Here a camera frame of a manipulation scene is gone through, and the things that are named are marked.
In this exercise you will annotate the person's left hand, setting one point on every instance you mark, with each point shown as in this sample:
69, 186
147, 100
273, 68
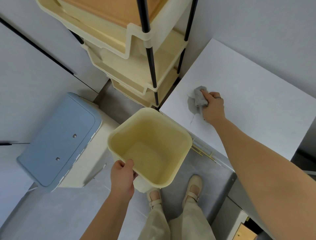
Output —
121, 180

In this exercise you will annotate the person's right hand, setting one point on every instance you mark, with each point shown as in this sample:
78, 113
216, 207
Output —
214, 110

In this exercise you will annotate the person's left thumb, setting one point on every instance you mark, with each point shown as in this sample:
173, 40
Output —
129, 165

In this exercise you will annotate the cream plastic bin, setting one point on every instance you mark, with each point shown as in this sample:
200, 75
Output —
150, 145

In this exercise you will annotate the grey cleaning cloth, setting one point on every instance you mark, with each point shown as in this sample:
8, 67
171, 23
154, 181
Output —
199, 97

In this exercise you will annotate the person's left forearm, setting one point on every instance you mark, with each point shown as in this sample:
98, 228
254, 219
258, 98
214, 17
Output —
109, 217

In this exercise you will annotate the person's right forearm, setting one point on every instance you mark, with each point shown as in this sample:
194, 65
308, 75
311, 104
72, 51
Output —
261, 178

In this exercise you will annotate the beige left shoe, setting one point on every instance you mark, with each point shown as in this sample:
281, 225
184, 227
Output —
154, 197

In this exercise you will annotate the beige shoe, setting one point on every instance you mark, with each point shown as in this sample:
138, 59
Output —
193, 189
154, 197

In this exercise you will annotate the cream rack basket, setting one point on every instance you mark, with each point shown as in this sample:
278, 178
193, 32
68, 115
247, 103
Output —
138, 97
164, 84
133, 69
163, 17

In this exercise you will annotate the beige right shoe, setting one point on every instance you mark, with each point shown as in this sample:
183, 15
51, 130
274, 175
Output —
193, 189

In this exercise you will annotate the white trash can blue lid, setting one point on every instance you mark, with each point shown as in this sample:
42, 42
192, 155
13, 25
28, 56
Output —
56, 143

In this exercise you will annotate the beige trousers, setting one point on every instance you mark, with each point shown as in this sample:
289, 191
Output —
190, 222

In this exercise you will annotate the black rack pole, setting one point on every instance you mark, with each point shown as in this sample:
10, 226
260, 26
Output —
150, 59
77, 37
188, 27

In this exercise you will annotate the wooden rack top board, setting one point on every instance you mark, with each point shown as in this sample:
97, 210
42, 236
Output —
111, 10

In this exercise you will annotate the black box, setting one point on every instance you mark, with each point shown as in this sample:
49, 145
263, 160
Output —
305, 160

